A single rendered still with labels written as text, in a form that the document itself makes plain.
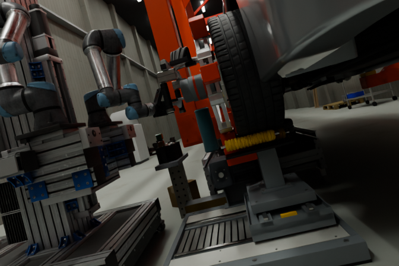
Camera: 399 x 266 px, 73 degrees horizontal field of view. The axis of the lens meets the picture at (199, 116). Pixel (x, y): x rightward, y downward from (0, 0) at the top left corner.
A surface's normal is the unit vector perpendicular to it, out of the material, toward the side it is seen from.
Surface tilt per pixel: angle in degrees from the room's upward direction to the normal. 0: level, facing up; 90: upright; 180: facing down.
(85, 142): 90
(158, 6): 90
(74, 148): 90
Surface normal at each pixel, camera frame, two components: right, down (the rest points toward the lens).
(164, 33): -0.11, 0.00
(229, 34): -0.22, -0.44
